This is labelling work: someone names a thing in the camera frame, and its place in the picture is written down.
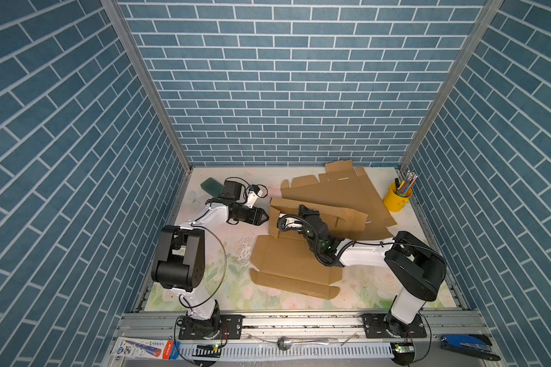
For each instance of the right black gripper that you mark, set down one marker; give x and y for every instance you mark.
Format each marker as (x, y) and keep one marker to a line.
(306, 215)

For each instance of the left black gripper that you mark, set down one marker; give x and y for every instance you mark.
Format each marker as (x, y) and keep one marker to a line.
(255, 214)

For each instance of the cardboard box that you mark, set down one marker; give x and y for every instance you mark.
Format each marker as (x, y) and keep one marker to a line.
(344, 186)
(283, 260)

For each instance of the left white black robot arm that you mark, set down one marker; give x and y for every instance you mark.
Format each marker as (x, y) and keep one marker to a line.
(179, 261)

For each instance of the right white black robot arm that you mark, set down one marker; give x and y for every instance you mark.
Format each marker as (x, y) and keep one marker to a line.
(419, 269)

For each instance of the green rectangular sponge block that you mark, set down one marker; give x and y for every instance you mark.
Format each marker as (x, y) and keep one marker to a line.
(212, 187)

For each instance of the yellow pen cup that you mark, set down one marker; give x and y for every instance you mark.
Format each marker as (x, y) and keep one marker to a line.
(395, 202)

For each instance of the pens in cup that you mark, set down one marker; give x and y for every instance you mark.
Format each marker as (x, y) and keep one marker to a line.
(404, 187)

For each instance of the metal spoon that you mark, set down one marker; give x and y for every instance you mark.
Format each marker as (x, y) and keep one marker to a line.
(285, 343)

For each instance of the white blue product package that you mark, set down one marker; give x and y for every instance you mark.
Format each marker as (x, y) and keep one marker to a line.
(146, 349)

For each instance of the blue black pliers tool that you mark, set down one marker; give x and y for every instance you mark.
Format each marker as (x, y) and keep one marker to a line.
(474, 345)

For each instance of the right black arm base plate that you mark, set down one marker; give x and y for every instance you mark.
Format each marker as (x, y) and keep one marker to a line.
(384, 325)

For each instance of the white slotted cable duct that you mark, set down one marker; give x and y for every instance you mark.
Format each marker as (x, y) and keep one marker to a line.
(264, 352)

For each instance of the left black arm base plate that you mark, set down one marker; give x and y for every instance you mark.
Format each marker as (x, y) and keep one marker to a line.
(192, 329)

